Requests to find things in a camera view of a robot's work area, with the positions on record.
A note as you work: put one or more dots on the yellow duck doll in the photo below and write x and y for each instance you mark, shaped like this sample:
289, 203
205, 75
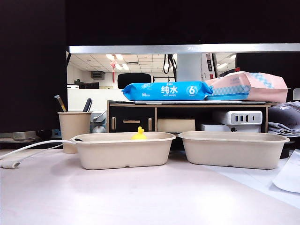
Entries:
139, 136

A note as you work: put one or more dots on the beige paper pulp box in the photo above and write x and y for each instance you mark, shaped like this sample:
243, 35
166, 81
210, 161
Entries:
124, 152
234, 150

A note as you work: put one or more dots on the black doll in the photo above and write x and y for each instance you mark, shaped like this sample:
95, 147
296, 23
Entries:
79, 139

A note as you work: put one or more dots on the beige box in shelf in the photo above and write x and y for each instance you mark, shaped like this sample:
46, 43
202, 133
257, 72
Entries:
175, 125

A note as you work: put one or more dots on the black wooden desk shelf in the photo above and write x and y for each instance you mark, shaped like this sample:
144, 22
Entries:
132, 114

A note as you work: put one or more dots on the blue wet wipes pack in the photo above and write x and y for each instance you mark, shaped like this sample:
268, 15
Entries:
168, 90

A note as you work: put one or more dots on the black office chair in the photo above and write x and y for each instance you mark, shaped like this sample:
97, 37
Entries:
134, 80

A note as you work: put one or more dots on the white metal stand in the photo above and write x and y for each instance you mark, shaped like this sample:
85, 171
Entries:
99, 129

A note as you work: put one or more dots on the red hanging knot ornament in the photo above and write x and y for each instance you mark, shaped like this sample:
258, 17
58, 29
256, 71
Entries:
114, 70

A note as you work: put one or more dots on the white cabinet with red labels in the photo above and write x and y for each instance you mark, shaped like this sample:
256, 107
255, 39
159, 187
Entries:
189, 68

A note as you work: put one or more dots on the beige paper cup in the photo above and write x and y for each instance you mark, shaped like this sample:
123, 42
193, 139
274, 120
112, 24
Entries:
70, 126

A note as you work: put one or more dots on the white multi-port charger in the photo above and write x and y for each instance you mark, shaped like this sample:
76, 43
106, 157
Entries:
239, 117

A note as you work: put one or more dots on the metal tool with grey tip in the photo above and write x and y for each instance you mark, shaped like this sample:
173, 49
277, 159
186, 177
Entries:
61, 103

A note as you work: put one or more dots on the pink tissue pack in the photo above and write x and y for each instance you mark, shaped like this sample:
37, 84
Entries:
267, 86

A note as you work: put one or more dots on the black monitor panel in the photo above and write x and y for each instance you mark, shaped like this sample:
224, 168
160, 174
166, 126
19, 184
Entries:
32, 70

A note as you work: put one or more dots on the silver monitor base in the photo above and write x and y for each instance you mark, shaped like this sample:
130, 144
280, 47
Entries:
23, 136

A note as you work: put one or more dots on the grey folded cloth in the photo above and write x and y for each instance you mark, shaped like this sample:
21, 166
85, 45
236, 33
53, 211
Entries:
284, 114

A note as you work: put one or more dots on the black round object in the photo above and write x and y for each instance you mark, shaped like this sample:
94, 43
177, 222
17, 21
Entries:
286, 150

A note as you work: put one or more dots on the white paper sheet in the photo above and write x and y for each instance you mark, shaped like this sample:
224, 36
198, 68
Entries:
289, 175

